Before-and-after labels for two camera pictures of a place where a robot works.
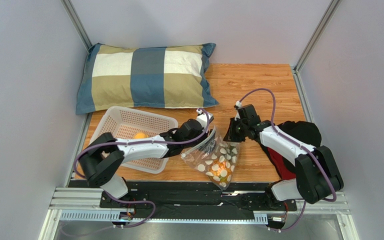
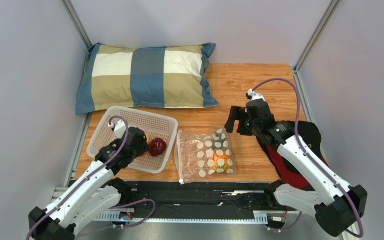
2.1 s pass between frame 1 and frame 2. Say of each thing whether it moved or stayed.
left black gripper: moved
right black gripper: moved
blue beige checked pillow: stayed
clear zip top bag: moved
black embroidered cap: stayed
